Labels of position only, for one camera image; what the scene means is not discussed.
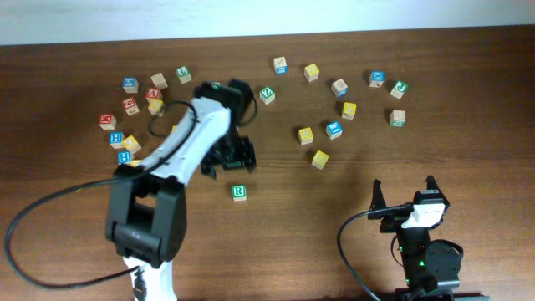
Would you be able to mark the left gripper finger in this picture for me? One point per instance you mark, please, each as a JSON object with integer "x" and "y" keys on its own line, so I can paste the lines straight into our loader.
{"x": 207, "y": 168}
{"x": 251, "y": 164}

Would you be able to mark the yellow block top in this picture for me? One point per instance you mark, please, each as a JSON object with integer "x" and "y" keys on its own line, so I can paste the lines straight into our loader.
{"x": 311, "y": 72}

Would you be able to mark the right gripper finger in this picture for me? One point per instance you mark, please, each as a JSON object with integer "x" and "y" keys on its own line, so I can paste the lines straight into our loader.
{"x": 431, "y": 183}
{"x": 378, "y": 201}

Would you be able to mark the wooden block blue side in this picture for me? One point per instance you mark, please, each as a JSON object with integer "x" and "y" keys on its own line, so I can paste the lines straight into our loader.
{"x": 280, "y": 65}

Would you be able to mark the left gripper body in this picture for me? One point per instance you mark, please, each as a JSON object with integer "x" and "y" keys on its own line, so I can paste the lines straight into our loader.
{"x": 236, "y": 153}

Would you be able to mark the yellow block under A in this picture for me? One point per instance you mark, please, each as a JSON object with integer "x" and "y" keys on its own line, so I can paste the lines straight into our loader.
{"x": 156, "y": 107}

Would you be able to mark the yellow block beside H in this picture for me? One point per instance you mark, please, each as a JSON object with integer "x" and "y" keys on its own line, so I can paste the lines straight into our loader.
{"x": 131, "y": 144}

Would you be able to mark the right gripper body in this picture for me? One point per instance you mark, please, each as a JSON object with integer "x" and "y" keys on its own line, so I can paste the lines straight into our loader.
{"x": 393, "y": 223}

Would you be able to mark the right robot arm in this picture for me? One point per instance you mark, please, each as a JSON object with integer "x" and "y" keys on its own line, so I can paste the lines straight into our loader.
{"x": 431, "y": 267}

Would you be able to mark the blue E letter block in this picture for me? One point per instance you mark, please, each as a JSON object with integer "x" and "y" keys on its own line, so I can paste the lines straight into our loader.
{"x": 334, "y": 130}

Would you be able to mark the green J letter block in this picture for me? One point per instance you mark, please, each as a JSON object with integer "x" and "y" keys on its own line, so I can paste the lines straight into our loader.
{"x": 399, "y": 89}

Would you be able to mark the red A block left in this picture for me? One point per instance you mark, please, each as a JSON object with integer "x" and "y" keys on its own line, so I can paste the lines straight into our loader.
{"x": 153, "y": 93}

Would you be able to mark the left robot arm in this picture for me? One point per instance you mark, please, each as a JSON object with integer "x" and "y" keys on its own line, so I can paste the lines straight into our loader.
{"x": 147, "y": 211}

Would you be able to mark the blue H block lower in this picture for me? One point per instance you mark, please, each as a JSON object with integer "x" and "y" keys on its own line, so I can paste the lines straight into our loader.
{"x": 124, "y": 157}

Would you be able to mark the wooden block green side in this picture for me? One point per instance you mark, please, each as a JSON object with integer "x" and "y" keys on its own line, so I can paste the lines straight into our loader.
{"x": 397, "y": 118}

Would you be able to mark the green Z letter block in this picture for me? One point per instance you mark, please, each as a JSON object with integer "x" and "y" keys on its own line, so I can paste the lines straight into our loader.
{"x": 267, "y": 95}

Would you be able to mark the wooden block right of top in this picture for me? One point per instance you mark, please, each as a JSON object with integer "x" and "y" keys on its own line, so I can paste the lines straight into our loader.
{"x": 339, "y": 87}

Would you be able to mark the blue X letter block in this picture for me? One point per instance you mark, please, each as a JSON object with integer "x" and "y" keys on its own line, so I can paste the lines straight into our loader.
{"x": 376, "y": 78}

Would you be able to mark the green L letter block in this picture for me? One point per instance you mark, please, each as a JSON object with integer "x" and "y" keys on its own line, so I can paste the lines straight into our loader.
{"x": 183, "y": 74}

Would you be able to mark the red 6 block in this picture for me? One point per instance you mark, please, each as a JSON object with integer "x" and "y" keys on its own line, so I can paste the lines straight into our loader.
{"x": 130, "y": 106}

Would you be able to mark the green R letter block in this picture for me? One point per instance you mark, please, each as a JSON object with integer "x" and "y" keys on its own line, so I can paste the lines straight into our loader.
{"x": 239, "y": 193}

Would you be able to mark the red W letter block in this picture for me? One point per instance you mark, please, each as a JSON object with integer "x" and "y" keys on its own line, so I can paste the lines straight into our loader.
{"x": 107, "y": 121}

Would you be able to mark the blue H block upper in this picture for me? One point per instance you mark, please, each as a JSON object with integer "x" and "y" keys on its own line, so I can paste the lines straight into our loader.
{"x": 116, "y": 140}

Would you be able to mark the blue h block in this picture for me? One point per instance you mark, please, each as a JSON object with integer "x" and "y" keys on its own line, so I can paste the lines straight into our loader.
{"x": 116, "y": 140}
{"x": 124, "y": 157}

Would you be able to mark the yellow block centre right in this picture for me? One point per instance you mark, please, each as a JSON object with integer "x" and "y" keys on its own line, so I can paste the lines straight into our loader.
{"x": 305, "y": 136}

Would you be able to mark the plain wooden block top left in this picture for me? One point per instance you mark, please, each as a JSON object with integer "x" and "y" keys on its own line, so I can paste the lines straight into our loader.
{"x": 159, "y": 81}

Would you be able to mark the blue S block top left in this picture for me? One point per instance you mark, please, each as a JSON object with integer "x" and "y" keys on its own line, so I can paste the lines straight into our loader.
{"x": 130, "y": 85}

